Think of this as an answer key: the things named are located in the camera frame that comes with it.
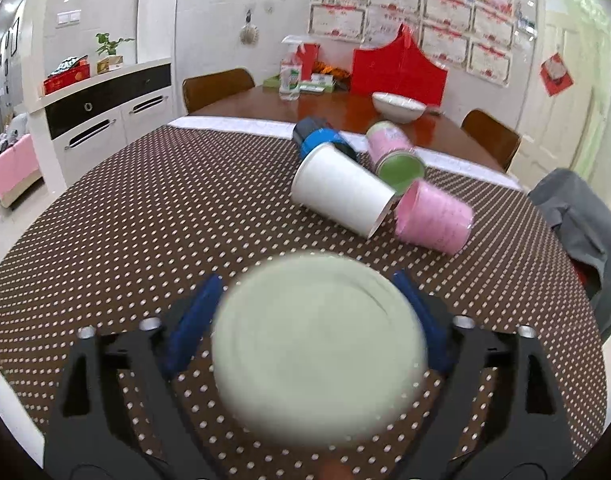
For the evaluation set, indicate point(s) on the white paper cup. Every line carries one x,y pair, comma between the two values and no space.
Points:
341,189

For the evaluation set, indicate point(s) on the red gift bag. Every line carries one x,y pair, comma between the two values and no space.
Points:
399,72

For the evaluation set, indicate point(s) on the brown wooden chair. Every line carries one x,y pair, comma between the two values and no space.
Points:
218,87
491,136

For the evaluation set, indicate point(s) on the pale green cup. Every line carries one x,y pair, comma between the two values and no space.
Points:
319,347

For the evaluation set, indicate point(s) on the potted green plant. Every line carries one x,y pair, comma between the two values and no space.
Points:
111,50

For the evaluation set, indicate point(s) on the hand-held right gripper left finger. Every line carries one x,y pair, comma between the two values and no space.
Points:
193,317

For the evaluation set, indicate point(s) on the red door decoration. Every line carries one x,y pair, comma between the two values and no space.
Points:
557,72

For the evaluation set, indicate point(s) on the green tissue box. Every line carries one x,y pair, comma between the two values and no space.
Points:
275,81

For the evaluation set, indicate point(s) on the blue and black cup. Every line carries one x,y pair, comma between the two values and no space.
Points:
321,137

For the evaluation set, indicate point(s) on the brown dotted tablecloth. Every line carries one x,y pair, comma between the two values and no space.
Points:
150,220

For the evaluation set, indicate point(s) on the grey jacket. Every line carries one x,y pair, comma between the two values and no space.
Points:
583,240

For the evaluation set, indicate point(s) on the small red bag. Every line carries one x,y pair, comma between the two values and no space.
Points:
308,60

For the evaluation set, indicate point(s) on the pink and green cup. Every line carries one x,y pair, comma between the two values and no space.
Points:
396,155

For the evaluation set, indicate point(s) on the pink sofa cover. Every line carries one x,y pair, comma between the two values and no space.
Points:
12,165

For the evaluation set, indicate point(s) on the wall of framed certificates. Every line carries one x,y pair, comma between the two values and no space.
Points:
415,10

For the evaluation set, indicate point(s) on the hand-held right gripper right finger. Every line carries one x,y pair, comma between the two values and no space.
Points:
425,317

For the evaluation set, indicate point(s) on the white sideboard cabinet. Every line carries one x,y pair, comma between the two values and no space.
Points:
102,110

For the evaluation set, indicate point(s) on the red gift box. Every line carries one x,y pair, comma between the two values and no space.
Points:
67,76

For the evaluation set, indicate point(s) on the white door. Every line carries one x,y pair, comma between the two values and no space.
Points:
555,95

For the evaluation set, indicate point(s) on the white bowl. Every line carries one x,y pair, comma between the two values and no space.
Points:
398,106

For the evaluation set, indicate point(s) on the clear spray bottle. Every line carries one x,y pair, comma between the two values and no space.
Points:
289,74

